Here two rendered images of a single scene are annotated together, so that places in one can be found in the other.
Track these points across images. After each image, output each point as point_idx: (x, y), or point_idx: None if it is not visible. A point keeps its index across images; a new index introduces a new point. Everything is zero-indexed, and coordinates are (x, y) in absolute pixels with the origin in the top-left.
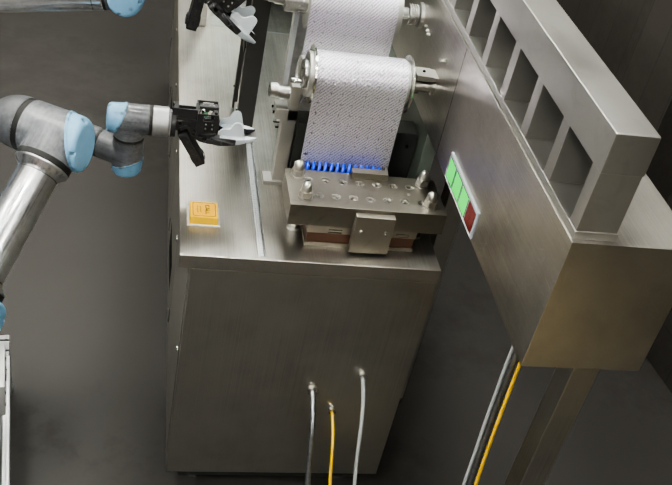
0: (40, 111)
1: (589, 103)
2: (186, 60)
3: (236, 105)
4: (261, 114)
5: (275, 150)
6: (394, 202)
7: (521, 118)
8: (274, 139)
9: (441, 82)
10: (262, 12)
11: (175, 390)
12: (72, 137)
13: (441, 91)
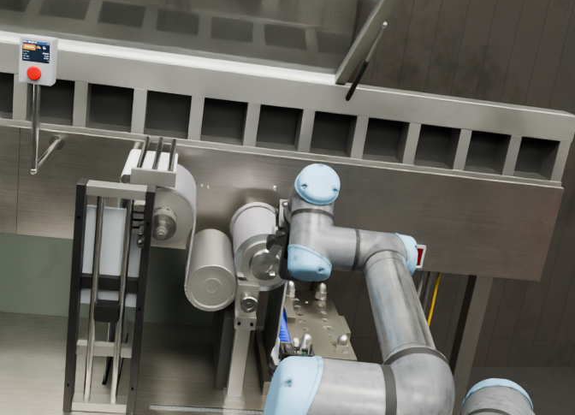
0: (511, 405)
1: (541, 115)
2: None
3: (82, 401)
4: None
5: (238, 365)
6: (323, 310)
7: (435, 166)
8: (146, 388)
9: (274, 207)
10: (149, 257)
11: None
12: (526, 393)
13: None
